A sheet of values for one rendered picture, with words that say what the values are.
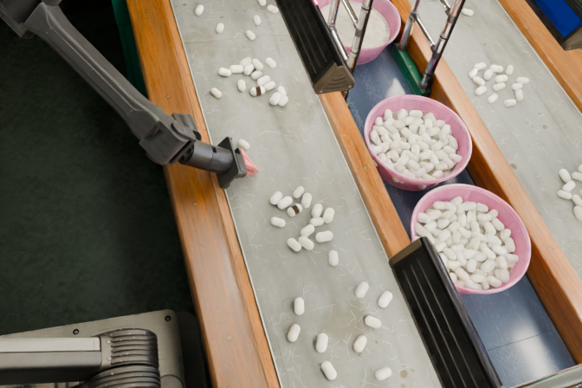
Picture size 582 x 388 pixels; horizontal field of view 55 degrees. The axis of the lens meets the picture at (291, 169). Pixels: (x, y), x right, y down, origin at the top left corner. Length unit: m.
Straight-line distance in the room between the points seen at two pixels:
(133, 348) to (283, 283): 0.32
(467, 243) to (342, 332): 0.37
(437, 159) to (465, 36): 0.47
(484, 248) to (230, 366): 0.61
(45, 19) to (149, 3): 0.54
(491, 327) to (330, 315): 0.37
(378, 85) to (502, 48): 0.38
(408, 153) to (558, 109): 0.47
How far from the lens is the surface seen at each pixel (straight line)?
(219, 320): 1.13
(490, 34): 1.81
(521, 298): 1.40
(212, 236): 1.20
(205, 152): 1.17
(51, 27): 1.19
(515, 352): 1.34
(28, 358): 1.07
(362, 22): 1.31
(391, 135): 1.45
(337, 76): 1.05
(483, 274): 1.32
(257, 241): 1.22
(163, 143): 1.12
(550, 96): 1.71
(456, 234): 1.32
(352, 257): 1.23
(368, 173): 1.32
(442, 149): 1.47
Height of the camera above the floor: 1.83
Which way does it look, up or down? 56 degrees down
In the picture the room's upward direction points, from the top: 10 degrees clockwise
